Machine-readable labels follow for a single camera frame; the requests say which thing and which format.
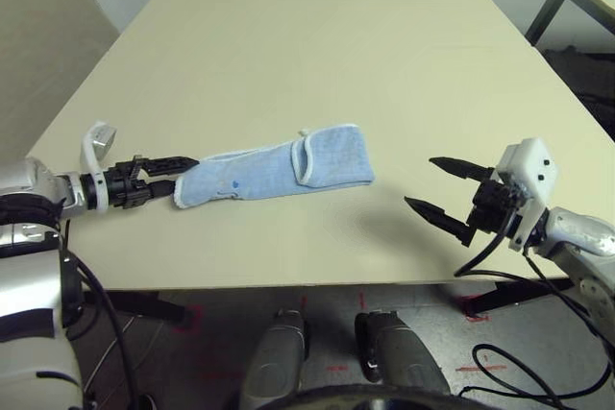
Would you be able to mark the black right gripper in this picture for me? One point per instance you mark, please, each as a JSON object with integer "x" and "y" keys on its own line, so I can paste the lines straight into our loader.
{"x": 495, "y": 206}

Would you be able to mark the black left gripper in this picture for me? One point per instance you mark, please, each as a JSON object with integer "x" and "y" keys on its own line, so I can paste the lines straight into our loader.
{"x": 127, "y": 184}

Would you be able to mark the blue towel with white edge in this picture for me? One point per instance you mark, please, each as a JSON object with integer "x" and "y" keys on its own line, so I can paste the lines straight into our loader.
{"x": 269, "y": 175}

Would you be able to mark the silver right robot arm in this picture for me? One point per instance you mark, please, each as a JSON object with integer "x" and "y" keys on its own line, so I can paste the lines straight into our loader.
{"x": 581, "y": 247}

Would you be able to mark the black table base bar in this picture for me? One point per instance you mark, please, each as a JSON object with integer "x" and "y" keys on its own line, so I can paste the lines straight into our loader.
{"x": 523, "y": 291}

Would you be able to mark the grey robot right foot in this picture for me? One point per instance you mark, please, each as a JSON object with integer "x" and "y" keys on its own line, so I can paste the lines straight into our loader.
{"x": 399, "y": 357}

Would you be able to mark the grey robot foot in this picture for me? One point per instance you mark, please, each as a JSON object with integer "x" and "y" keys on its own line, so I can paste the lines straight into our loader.
{"x": 399, "y": 357}
{"x": 276, "y": 362}

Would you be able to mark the grey robot left foot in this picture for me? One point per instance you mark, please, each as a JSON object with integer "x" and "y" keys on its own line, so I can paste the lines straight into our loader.
{"x": 276, "y": 362}

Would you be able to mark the dark robot torso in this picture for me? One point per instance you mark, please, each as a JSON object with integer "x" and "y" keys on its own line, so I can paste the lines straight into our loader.
{"x": 379, "y": 402}

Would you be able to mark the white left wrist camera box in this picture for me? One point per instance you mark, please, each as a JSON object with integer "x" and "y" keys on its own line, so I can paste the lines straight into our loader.
{"x": 93, "y": 151}

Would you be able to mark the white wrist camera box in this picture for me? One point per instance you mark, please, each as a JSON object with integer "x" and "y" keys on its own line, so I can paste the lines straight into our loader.
{"x": 93, "y": 151}
{"x": 531, "y": 179}

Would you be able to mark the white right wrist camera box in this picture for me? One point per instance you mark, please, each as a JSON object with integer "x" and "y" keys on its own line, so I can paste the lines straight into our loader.
{"x": 531, "y": 179}

